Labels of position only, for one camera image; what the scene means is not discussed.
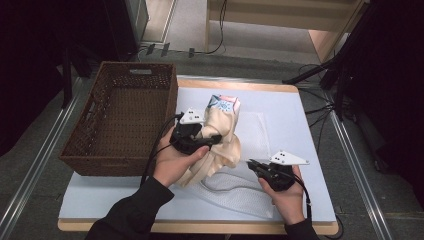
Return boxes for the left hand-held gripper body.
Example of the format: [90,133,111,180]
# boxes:
[169,107,212,156]

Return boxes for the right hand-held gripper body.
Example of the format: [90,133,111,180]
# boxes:
[259,150,310,193]

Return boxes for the cream garment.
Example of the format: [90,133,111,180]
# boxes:
[175,94,243,188]

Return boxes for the white mesh laundry bag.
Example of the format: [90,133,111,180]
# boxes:
[189,111,284,219]

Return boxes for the brown woven basket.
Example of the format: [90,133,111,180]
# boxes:
[59,60,179,177]

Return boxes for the person's right hand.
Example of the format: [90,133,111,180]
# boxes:
[258,165,310,226]

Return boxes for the person's left hand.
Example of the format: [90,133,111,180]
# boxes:
[152,125,210,188]

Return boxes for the black tripod stand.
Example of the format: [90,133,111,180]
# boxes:
[281,0,378,122]

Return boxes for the light wooden furniture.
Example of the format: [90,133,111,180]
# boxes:
[204,0,366,64]

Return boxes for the dark cabinet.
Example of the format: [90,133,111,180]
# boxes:
[103,0,149,63]

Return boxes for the black metal stand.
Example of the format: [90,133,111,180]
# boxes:
[61,43,93,109]

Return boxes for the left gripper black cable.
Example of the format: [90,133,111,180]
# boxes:
[139,112,185,188]

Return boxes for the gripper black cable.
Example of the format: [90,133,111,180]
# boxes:
[286,173,314,223]
[139,112,185,188]

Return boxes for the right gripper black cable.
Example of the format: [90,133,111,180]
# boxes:
[286,173,314,223]

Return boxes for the black floor cables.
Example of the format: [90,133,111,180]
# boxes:
[298,63,336,154]

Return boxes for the metal floor rail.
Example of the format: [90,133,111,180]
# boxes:
[328,109,394,240]
[0,78,84,238]

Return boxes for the hanging black cable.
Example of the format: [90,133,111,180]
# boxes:
[194,0,228,56]

